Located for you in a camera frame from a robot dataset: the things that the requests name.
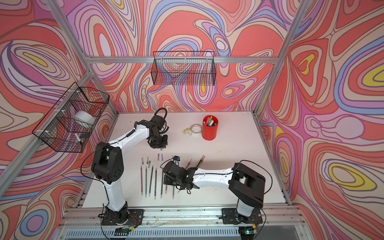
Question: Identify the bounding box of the dark capped pencil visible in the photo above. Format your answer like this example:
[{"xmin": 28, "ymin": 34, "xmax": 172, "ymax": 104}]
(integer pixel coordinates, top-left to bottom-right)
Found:
[{"xmin": 160, "ymin": 172, "xmax": 164, "ymax": 199}]

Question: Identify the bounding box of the green pencil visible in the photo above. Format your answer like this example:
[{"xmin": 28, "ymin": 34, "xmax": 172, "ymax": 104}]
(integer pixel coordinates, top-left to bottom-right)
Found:
[{"xmin": 145, "ymin": 167, "xmax": 148, "ymax": 198}]

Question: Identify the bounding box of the dark blue pencil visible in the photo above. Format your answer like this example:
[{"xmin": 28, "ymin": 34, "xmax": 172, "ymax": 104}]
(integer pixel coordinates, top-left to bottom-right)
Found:
[{"xmin": 148, "ymin": 166, "xmax": 154, "ymax": 197}]

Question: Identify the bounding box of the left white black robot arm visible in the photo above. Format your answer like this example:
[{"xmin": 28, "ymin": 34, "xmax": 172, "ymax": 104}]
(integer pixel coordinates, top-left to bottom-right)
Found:
[{"xmin": 91, "ymin": 108, "xmax": 169, "ymax": 226}]

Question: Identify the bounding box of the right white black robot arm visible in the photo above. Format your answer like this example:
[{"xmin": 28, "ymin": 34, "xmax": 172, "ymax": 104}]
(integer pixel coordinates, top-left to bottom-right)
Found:
[{"xmin": 161, "ymin": 157, "xmax": 272, "ymax": 225}]

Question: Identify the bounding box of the yellow binder clip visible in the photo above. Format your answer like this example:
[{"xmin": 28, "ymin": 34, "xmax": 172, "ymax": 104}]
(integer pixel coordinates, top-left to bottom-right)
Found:
[{"xmin": 183, "ymin": 128, "xmax": 193, "ymax": 136}]

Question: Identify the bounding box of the yellow black capped pencil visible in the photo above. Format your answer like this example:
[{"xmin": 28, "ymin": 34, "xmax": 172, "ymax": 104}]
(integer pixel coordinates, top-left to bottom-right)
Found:
[{"xmin": 197, "ymin": 155, "xmax": 206, "ymax": 168}]

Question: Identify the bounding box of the clear tape roll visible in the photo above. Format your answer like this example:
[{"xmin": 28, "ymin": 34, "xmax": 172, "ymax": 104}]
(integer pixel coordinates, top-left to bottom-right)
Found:
[{"xmin": 190, "ymin": 124, "xmax": 203, "ymax": 137}]

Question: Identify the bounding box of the red pen cup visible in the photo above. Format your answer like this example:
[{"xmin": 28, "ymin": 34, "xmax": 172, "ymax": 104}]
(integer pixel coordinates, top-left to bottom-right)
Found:
[{"xmin": 202, "ymin": 115, "xmax": 219, "ymax": 141}]

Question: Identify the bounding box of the white marker in basket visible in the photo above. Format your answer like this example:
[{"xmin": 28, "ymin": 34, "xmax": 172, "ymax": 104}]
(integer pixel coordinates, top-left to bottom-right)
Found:
[{"xmin": 75, "ymin": 133, "xmax": 83, "ymax": 144}]

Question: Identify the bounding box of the white tape roll in basket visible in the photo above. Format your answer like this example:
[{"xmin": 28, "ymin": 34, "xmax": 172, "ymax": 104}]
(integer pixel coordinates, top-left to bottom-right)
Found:
[{"xmin": 72, "ymin": 111, "xmax": 95, "ymax": 128}]

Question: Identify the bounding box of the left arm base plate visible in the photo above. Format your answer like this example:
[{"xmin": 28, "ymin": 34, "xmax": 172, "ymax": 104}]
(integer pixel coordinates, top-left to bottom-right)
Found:
[{"xmin": 101, "ymin": 209, "xmax": 144, "ymax": 227}]

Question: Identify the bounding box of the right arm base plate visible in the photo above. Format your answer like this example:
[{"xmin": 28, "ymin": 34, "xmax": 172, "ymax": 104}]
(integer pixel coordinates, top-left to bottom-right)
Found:
[{"xmin": 219, "ymin": 208, "xmax": 263, "ymax": 226}]

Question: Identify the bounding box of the black wire basket rear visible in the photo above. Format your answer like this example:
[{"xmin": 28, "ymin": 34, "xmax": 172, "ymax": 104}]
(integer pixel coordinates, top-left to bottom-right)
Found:
[{"xmin": 151, "ymin": 50, "xmax": 217, "ymax": 86}]

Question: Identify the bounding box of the black wire basket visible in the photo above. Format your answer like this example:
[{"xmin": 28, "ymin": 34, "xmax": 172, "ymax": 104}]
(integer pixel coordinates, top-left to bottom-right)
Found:
[
  {"xmin": 151, "ymin": 50, "xmax": 217, "ymax": 86},
  {"xmin": 32, "ymin": 83, "xmax": 110, "ymax": 153}
]

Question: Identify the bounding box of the black wire basket left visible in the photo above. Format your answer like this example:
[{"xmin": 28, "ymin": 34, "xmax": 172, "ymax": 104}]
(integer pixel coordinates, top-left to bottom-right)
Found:
[{"xmin": 32, "ymin": 83, "xmax": 110, "ymax": 153}]

